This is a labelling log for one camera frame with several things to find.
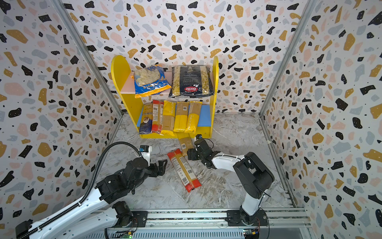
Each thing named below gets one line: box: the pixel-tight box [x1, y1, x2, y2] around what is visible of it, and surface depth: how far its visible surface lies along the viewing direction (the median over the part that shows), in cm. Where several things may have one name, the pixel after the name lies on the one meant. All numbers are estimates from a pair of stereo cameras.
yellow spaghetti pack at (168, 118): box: [160, 100, 177, 137], surface depth 97 cm
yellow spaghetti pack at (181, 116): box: [173, 101, 190, 132], surface depth 99 cm
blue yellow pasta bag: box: [139, 102, 153, 135], surface depth 96 cm
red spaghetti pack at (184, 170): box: [167, 148, 202, 193], surface depth 89 cm
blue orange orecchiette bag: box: [133, 65, 172, 99], surface depth 72 cm
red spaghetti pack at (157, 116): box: [151, 100, 165, 134], surface depth 97 cm
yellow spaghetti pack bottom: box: [184, 101, 203, 134], surface depth 98 cm
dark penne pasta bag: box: [168, 65, 215, 99], surface depth 74 cm
